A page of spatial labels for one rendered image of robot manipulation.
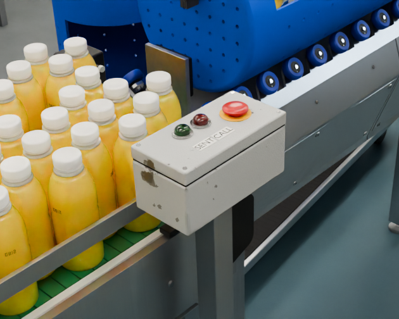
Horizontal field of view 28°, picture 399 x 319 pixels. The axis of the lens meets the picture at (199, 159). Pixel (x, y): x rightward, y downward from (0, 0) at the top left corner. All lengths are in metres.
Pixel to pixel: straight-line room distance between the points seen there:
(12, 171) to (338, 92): 0.79
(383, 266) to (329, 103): 1.03
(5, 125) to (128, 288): 0.29
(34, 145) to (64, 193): 0.08
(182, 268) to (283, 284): 1.22
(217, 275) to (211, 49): 0.42
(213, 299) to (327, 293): 1.25
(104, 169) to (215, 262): 0.21
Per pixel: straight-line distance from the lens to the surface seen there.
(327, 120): 1.61
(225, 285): 1.21
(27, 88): 1.32
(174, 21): 1.44
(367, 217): 2.74
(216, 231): 1.13
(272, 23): 1.35
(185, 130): 1.04
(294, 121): 1.53
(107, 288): 1.14
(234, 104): 1.09
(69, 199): 1.07
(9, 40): 4.14
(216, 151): 1.01
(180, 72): 1.37
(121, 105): 1.22
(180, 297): 1.28
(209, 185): 1.02
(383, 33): 1.76
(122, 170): 1.14
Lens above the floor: 1.64
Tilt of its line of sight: 33 degrees down
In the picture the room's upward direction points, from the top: 2 degrees counter-clockwise
